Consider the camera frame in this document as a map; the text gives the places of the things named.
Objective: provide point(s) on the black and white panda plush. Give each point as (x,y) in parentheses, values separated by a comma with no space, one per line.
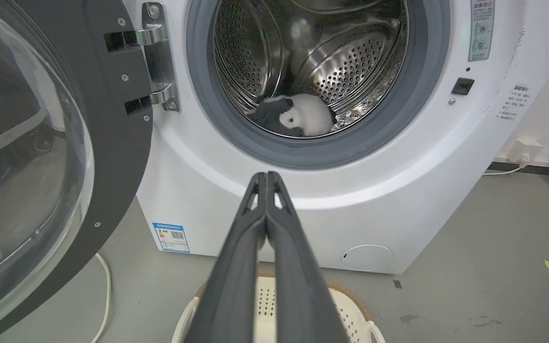
(298,116)

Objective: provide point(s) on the chrome door hinge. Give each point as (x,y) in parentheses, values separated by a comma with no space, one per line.
(159,57)

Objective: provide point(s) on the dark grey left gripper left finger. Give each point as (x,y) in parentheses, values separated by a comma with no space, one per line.
(229,286)

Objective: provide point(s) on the blue energy label sticker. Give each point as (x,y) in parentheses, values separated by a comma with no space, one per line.
(171,237)

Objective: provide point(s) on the white perforated laundry basket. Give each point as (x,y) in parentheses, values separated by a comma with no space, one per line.
(350,314)

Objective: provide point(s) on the white wall socket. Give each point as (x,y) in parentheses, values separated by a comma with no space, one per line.
(523,150)

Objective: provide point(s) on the washing machine glass door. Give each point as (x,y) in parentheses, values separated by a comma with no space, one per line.
(41,157)

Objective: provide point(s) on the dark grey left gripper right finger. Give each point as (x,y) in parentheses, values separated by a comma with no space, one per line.
(298,286)

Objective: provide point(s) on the white front-load washing machine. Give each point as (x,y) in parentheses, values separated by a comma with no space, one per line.
(398,157)

